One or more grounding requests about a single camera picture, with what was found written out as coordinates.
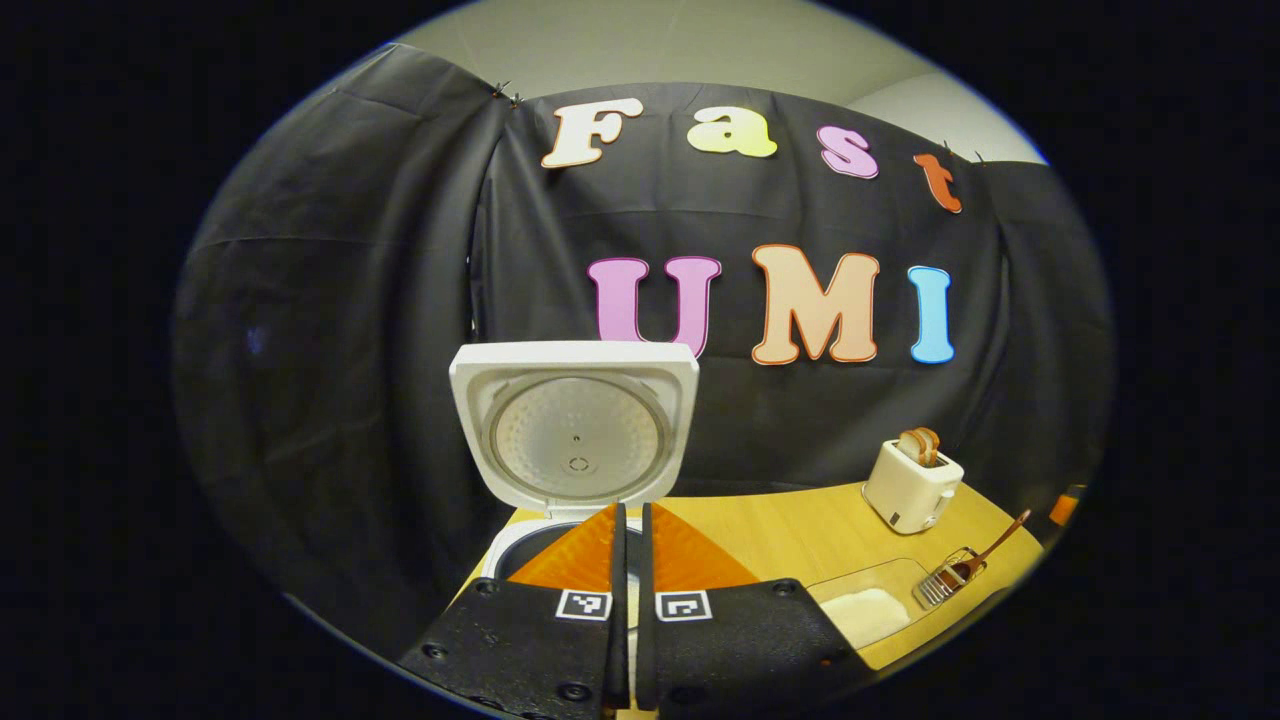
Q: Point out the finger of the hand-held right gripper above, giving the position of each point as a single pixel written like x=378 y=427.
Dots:
x=1065 y=508

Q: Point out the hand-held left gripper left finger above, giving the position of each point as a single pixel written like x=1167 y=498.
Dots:
x=540 y=650

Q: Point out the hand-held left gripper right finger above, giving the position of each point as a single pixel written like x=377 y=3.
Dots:
x=730 y=650

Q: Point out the brown wooden spoon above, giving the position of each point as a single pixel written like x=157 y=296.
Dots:
x=995 y=545

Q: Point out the white rice cooker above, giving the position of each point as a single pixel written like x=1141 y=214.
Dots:
x=575 y=440

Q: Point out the toasted bread slices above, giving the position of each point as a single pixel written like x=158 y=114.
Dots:
x=920 y=445

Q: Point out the white toaster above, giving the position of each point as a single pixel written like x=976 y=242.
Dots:
x=905 y=495

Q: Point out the clear plastic tray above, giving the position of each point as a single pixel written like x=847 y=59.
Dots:
x=880 y=580

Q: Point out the black backdrop cloth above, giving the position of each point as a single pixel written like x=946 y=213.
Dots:
x=350 y=350

